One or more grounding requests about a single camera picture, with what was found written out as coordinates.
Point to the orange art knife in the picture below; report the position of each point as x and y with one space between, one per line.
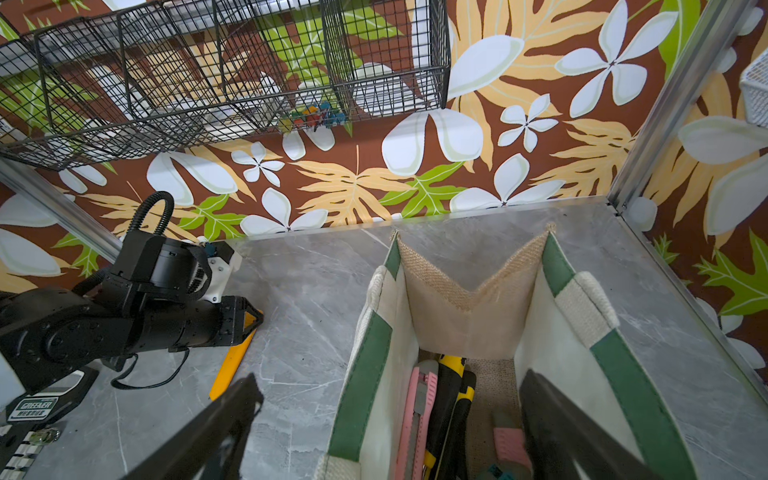
233 360

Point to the pink art knife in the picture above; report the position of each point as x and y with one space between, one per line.
509 441
418 408

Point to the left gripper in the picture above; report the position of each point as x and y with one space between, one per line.
158 283

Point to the socket set rail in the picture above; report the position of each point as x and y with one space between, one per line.
33 421

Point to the teal art knife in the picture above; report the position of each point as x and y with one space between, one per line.
497 472

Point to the green burlap christmas pouch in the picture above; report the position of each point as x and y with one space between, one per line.
535 313

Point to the black wire basket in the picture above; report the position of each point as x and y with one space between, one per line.
86 82

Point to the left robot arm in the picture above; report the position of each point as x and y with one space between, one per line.
47 333

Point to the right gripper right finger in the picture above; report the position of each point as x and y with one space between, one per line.
563 442

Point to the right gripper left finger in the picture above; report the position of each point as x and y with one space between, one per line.
212 445

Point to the white mesh basket right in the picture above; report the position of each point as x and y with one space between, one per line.
753 85

